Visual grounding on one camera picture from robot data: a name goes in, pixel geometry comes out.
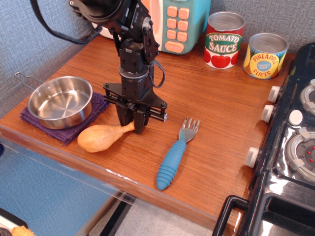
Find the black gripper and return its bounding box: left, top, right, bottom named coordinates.
left=103, top=66, right=168, bottom=134

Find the orange toy chicken drumstick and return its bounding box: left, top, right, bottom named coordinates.
left=77, top=121, right=135, bottom=153

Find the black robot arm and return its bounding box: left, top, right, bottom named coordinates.
left=70, top=0, right=168, bottom=134

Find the teal toy microwave oven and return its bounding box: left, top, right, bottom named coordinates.
left=98, top=0, right=211, bottom=58

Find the purple folded cloth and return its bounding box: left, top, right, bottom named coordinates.
left=20, top=92, right=110, bottom=145

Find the stainless steel pot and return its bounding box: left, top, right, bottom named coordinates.
left=14, top=72, right=93, bottom=130

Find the white stove knob front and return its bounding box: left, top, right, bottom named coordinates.
left=245, top=147, right=259, bottom=168

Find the white stove knob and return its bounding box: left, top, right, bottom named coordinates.
left=245, top=147, right=259, bottom=168
left=268, top=86, right=281, bottom=103
left=261, top=105, right=274, bottom=123

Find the tomato sauce can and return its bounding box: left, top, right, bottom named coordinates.
left=204, top=11, right=246, bottom=69

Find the white stove knob middle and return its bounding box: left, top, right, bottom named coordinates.
left=261, top=105, right=274, bottom=123

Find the white stove knob rear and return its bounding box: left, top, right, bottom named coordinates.
left=268, top=86, right=281, bottom=103

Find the pineapple slices can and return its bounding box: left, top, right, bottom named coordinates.
left=243, top=32, right=289, bottom=80

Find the orange object bottom left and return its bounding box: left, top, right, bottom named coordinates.
left=11, top=226, right=35, bottom=236

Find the black toy stove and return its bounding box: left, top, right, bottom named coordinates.
left=213, top=43, right=315, bottom=236

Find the blue handled fork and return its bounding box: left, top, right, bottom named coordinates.
left=156, top=117, right=200, bottom=191

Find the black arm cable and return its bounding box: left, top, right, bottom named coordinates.
left=30, top=0, right=165, bottom=89

